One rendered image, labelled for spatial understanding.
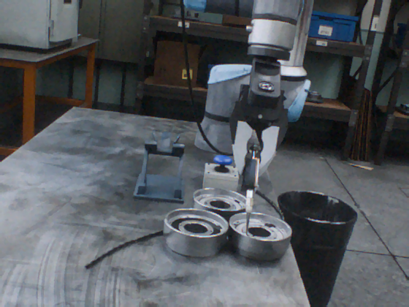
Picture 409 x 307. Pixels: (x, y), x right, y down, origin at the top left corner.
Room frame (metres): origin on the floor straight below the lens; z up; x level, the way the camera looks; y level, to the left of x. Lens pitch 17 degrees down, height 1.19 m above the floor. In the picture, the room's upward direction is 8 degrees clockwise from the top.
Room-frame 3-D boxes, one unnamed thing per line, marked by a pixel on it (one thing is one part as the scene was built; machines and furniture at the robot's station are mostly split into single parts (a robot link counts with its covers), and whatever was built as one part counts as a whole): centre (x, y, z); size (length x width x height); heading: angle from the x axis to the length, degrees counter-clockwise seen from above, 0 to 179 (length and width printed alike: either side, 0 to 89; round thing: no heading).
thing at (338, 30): (4.49, -0.85, 1.11); 0.52 x 0.38 x 0.22; 91
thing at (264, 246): (0.77, -0.11, 0.82); 0.10 x 0.10 x 0.04
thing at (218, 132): (1.35, -0.04, 0.85); 0.15 x 0.15 x 0.10
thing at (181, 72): (4.44, 0.34, 0.64); 0.49 x 0.40 x 0.37; 96
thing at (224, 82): (1.35, -0.05, 0.97); 0.13 x 0.12 x 0.14; 79
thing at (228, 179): (1.02, -0.04, 0.82); 0.08 x 0.07 x 0.05; 1
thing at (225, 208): (0.86, -0.04, 0.82); 0.10 x 0.10 x 0.04
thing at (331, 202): (1.96, -0.50, 0.21); 0.34 x 0.34 x 0.43
